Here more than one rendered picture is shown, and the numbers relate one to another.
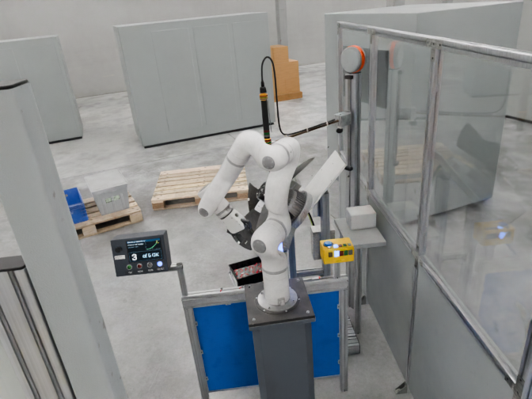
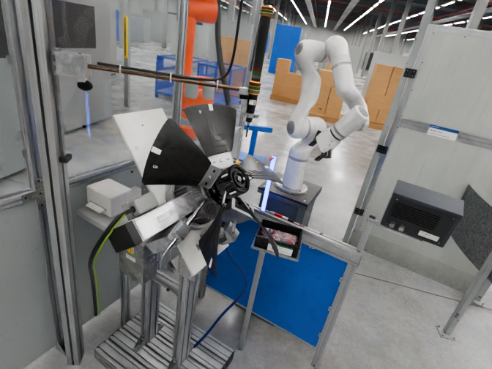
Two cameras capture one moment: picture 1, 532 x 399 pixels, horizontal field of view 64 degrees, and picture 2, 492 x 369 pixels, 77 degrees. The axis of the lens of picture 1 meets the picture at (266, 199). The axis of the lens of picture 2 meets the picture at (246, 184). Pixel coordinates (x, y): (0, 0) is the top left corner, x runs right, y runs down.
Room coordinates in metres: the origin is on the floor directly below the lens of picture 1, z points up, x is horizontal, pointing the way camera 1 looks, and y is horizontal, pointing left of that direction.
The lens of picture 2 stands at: (3.28, 0.55, 1.71)
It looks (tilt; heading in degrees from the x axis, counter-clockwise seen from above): 25 degrees down; 208
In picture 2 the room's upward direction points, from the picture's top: 10 degrees clockwise
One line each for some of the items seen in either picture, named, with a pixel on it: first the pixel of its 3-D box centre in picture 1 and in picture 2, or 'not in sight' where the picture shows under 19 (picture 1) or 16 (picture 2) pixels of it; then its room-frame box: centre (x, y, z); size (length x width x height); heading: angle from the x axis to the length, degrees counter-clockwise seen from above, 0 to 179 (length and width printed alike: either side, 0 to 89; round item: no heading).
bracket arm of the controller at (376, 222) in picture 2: (159, 268); (394, 228); (1.87, 0.58, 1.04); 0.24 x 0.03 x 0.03; 93
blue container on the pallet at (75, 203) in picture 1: (65, 207); not in sight; (4.54, 2.34, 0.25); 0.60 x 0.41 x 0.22; 27
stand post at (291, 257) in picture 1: (293, 286); (185, 310); (2.39, -0.14, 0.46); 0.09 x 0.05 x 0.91; 3
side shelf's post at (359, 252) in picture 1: (358, 285); (124, 273); (2.39, -0.58, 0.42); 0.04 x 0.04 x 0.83; 3
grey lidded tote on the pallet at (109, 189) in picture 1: (108, 191); not in sight; (4.77, 1.88, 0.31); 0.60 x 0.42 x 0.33; 27
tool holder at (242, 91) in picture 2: not in sight; (249, 102); (2.26, -0.04, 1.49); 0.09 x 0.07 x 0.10; 128
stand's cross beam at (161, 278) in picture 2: (309, 271); (168, 282); (2.40, -0.25, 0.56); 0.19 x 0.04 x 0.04; 93
